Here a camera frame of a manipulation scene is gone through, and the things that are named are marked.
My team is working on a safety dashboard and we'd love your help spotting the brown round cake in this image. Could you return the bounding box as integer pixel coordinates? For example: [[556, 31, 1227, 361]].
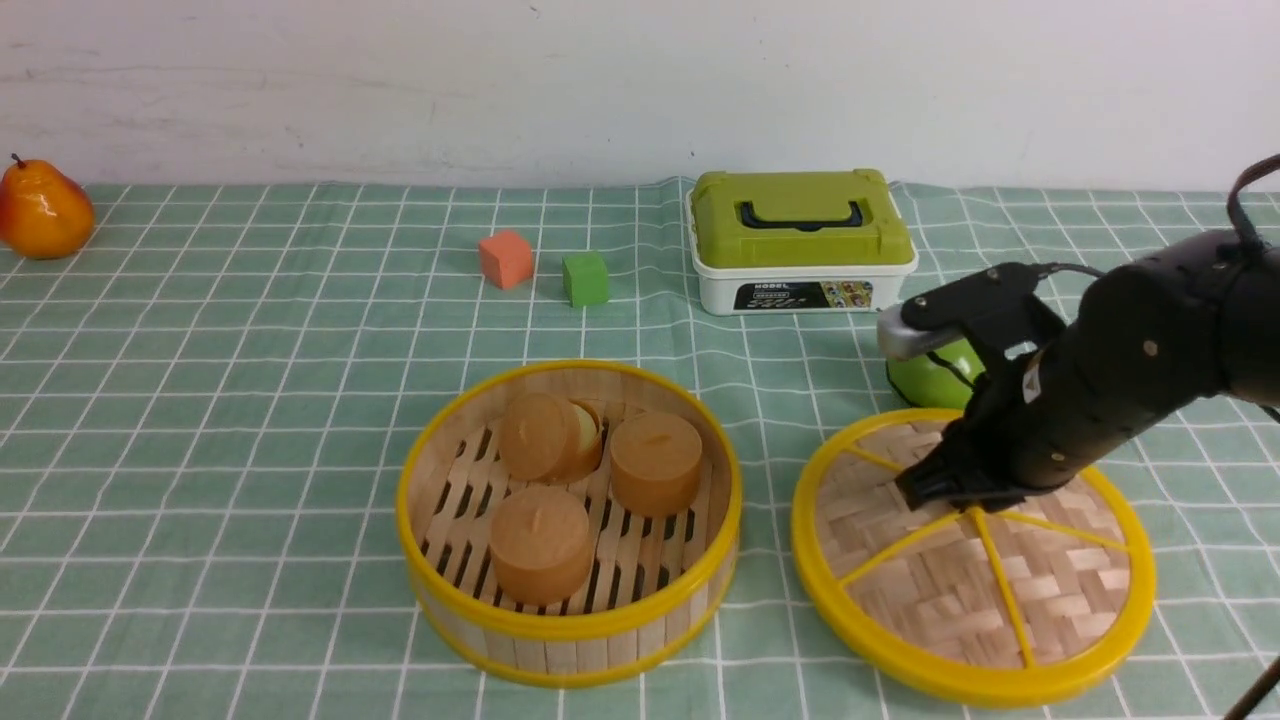
[[608, 411, 704, 518], [489, 486, 595, 607], [498, 392, 603, 486]]

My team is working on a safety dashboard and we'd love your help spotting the white box with green lid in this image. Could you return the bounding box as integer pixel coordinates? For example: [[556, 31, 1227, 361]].
[[685, 168, 919, 316]]

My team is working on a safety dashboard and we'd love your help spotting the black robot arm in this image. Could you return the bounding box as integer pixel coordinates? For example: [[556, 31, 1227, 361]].
[[879, 231, 1279, 510]]

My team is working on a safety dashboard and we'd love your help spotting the woven bamboo steamer lid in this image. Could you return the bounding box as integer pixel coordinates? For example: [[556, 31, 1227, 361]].
[[791, 409, 1157, 708]]

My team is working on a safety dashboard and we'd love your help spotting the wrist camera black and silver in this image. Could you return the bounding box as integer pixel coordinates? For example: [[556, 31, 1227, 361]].
[[877, 263, 1068, 370]]

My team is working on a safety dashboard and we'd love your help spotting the orange toy pear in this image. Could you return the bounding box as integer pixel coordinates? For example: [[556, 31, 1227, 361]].
[[1, 152, 96, 260]]

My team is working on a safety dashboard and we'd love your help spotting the orange cube block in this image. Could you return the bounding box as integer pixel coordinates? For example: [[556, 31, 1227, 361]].
[[477, 231, 535, 290]]

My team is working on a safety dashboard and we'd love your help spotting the bamboo steamer basket yellow rim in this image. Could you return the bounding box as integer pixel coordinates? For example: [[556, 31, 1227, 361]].
[[396, 359, 742, 687]]

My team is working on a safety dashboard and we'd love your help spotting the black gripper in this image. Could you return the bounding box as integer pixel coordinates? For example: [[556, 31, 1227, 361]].
[[895, 345, 1151, 511]]

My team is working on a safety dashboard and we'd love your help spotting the green cube block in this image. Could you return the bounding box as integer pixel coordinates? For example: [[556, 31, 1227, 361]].
[[562, 250, 611, 307]]

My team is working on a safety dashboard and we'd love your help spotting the black cable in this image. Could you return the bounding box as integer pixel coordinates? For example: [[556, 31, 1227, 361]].
[[1226, 152, 1280, 251]]

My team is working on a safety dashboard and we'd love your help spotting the green striped ball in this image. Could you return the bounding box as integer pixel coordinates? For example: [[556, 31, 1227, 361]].
[[884, 340, 986, 411]]

